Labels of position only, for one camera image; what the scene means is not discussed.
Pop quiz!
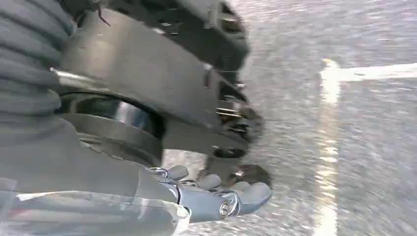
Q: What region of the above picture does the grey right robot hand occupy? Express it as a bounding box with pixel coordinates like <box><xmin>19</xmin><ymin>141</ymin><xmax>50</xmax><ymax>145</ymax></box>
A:
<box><xmin>0</xmin><ymin>10</ymin><xmax>273</xmax><ymax>225</ymax></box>

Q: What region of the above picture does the yellow floor tape line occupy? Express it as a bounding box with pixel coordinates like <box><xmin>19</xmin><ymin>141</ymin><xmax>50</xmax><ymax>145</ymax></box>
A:
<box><xmin>312</xmin><ymin>59</ymin><xmax>417</xmax><ymax>236</ymax></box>

